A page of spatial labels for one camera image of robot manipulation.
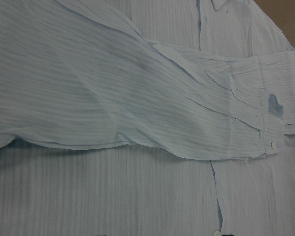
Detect light blue button-up shirt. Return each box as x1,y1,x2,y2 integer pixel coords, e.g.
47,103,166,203
0,0,295,236

